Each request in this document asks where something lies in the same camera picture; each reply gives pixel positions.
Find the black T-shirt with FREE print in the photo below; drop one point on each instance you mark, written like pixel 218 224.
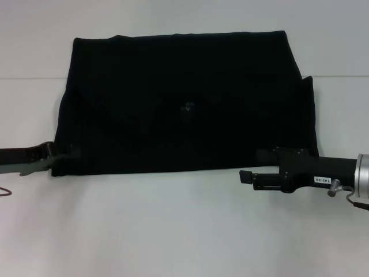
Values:
pixel 184 101

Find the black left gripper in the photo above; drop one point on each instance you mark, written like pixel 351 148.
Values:
pixel 20 158

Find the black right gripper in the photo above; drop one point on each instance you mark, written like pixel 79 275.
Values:
pixel 323 173

